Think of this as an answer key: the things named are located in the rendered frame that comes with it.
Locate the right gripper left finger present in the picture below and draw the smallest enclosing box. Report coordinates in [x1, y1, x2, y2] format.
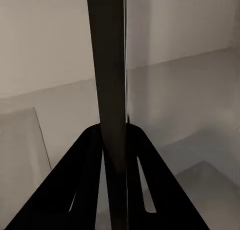
[5, 123, 103, 230]

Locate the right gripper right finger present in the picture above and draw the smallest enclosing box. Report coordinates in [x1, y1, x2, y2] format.
[126, 123, 210, 230]

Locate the poster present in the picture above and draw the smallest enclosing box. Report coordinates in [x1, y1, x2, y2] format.
[87, 0, 128, 230]

